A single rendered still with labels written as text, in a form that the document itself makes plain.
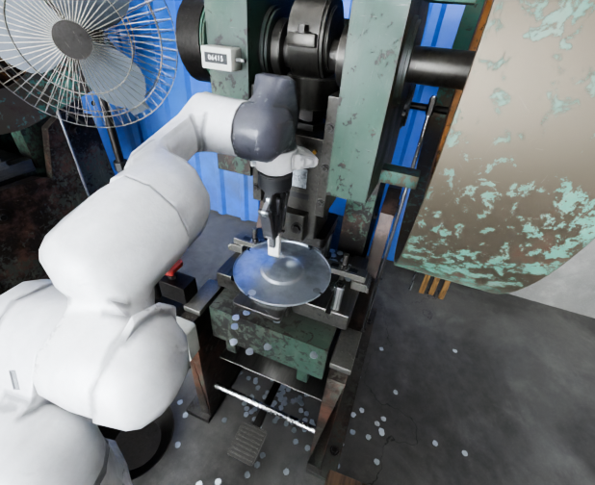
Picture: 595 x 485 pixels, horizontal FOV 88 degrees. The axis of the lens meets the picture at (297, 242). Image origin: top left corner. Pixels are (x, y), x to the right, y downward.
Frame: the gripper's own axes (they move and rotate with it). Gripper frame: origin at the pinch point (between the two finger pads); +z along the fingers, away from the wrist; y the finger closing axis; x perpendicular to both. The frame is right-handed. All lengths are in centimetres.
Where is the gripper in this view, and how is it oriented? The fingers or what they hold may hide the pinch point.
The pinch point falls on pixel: (273, 243)
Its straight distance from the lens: 79.0
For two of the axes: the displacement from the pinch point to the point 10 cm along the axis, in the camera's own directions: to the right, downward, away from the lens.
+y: -3.7, 5.5, -7.5
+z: -0.6, 7.9, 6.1
